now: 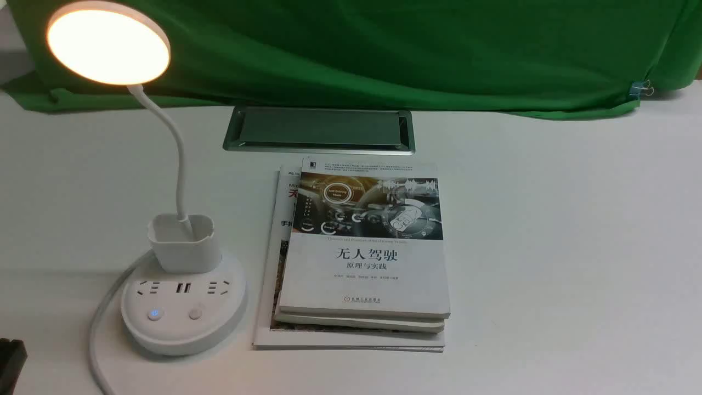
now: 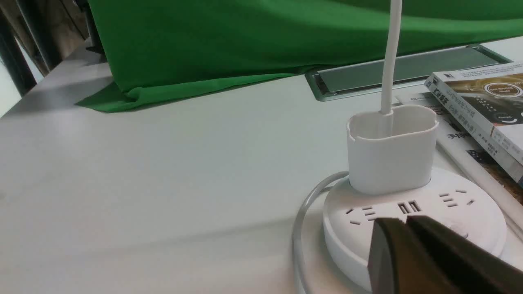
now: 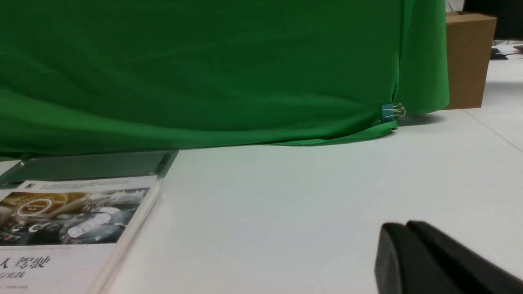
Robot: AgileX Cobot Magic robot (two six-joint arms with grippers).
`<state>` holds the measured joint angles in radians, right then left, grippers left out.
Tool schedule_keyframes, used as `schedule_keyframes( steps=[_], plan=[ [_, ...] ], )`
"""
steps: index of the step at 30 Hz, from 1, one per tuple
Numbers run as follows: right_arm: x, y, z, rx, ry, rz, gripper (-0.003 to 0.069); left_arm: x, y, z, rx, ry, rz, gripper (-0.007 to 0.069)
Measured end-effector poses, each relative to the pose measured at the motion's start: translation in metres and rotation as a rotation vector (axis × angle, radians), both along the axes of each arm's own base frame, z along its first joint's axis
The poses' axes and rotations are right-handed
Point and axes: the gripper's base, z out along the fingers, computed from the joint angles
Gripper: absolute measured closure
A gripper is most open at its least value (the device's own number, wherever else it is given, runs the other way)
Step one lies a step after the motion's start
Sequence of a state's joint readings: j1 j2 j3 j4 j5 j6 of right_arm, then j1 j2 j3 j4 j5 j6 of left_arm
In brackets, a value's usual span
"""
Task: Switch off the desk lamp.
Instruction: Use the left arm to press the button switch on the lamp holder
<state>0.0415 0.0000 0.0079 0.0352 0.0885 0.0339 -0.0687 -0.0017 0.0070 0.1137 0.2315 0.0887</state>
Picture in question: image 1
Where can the white gooseneck desk lamp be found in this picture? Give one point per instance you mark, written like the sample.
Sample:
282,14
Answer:
110,43

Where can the white autonomous driving book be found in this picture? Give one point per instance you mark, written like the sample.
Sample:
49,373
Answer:
366,241

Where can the large white bottom magazine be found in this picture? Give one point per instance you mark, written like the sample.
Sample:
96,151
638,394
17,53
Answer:
272,335

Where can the white book under top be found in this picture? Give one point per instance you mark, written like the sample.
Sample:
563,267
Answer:
319,323

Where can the round white power strip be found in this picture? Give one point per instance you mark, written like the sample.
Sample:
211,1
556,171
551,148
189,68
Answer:
175,314

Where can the green backdrop cloth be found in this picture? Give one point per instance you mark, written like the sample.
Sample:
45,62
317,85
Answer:
555,60

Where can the blue binder clip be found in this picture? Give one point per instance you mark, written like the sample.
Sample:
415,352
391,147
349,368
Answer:
643,89

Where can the black object at edge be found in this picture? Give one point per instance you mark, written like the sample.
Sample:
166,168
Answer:
13,358

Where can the silver desk cable hatch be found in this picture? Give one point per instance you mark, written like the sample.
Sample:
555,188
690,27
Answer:
323,131

